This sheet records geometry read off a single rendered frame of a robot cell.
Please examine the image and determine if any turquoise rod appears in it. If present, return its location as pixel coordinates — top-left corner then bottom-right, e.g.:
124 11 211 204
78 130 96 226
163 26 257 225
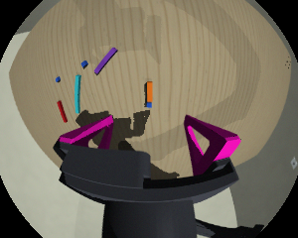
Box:
74 75 81 114

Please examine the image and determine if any purple rod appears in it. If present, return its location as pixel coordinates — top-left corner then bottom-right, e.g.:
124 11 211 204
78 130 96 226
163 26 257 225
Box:
94 48 117 74

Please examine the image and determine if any red rod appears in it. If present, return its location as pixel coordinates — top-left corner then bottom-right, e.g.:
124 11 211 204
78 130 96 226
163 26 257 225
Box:
57 101 68 123

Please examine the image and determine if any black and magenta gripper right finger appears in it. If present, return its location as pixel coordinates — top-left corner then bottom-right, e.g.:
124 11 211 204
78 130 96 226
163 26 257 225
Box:
184 115 240 176

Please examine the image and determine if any orange rod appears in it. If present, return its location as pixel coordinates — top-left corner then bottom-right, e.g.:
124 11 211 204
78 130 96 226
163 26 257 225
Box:
147 81 152 102

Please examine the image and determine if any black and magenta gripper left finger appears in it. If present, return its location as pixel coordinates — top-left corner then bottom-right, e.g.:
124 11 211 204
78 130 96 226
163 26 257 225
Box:
58 115 113 150

